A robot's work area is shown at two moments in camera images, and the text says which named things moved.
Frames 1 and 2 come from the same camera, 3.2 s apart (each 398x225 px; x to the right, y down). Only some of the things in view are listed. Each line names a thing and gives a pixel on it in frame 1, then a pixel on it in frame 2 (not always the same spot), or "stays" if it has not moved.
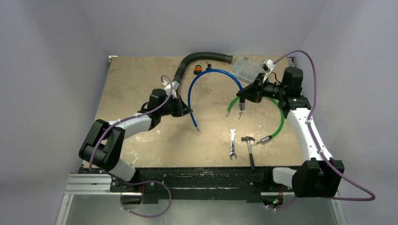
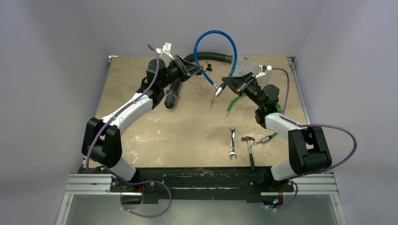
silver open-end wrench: (233, 153) stays
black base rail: (198, 184) stays
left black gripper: (181, 108) -> (187, 70)
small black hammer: (244, 138) stays
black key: (209, 65) stays
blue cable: (195, 76) -> (236, 52)
